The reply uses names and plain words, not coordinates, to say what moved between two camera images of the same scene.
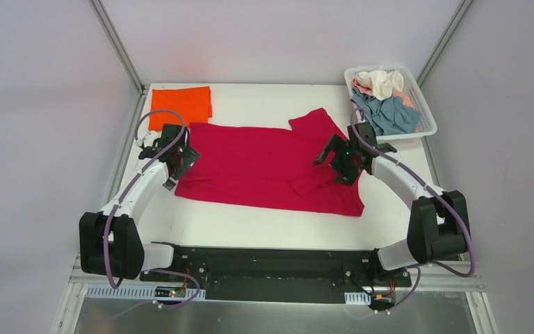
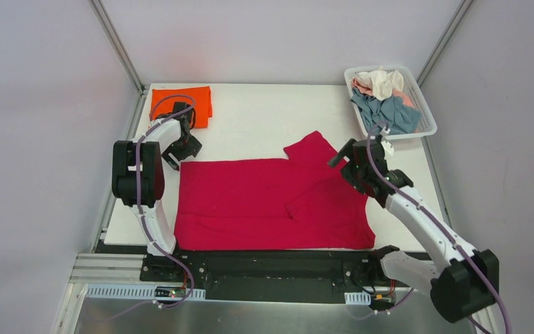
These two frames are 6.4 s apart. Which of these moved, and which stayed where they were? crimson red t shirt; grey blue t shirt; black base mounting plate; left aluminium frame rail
Moved: crimson red t shirt
Stayed: black base mounting plate; grey blue t shirt; left aluminium frame rail
